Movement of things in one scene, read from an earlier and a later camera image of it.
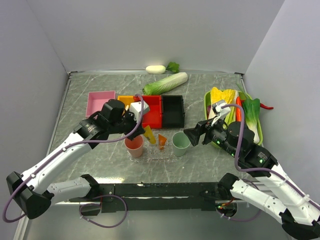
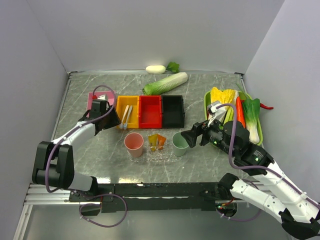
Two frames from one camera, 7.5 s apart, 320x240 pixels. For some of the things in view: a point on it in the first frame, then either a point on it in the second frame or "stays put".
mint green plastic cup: x=180 y=142 stays put
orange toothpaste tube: x=162 y=141 stays put
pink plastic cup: x=135 y=147 stays put
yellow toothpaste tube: x=148 y=134 to x=153 y=140
